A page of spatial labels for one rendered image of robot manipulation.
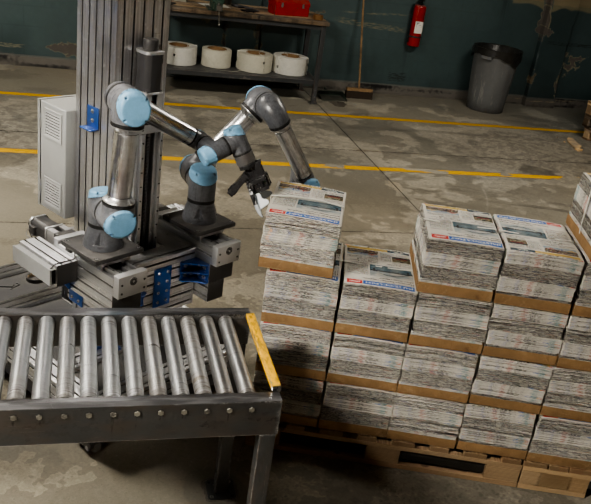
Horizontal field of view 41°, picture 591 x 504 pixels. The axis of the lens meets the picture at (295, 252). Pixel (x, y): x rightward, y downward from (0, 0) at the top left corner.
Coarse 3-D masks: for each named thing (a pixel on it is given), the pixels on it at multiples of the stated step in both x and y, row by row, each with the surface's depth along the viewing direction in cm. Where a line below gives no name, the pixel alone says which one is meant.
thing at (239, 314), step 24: (0, 312) 253; (24, 312) 255; (48, 312) 257; (72, 312) 259; (96, 312) 261; (120, 312) 263; (144, 312) 265; (168, 312) 267; (192, 312) 269; (216, 312) 271; (240, 312) 273; (120, 336) 265; (240, 336) 276
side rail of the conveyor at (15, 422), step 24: (0, 408) 210; (24, 408) 211; (48, 408) 212; (72, 408) 214; (96, 408) 216; (120, 408) 217; (144, 408) 219; (168, 408) 221; (192, 408) 223; (216, 408) 225; (240, 408) 227; (264, 408) 229; (0, 432) 212; (24, 432) 214; (48, 432) 215; (72, 432) 217; (96, 432) 219; (120, 432) 221; (144, 432) 223; (168, 432) 225; (192, 432) 227; (216, 432) 229; (240, 432) 231; (264, 432) 233
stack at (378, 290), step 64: (384, 256) 325; (384, 320) 305; (448, 320) 303; (512, 320) 301; (256, 384) 322; (320, 384) 320; (448, 384) 314; (512, 384) 313; (320, 448) 335; (384, 448) 329; (448, 448) 327; (512, 448) 325
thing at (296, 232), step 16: (272, 208) 294; (288, 208) 296; (304, 208) 299; (320, 208) 301; (272, 224) 292; (288, 224) 291; (304, 224) 291; (320, 224) 290; (336, 224) 290; (272, 240) 295; (288, 240) 295; (304, 240) 294; (320, 240) 293; (336, 240) 292; (272, 256) 297; (288, 256) 297; (304, 256) 297; (320, 256) 296
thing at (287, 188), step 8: (280, 184) 319; (288, 184) 320; (296, 184) 321; (304, 184) 323; (280, 192) 311; (288, 192) 312; (296, 192) 314; (304, 192) 315; (312, 192) 316; (320, 192) 317; (328, 192) 318; (336, 192) 320; (344, 192) 322; (328, 200) 310; (336, 200) 312; (344, 200) 313; (344, 208) 318
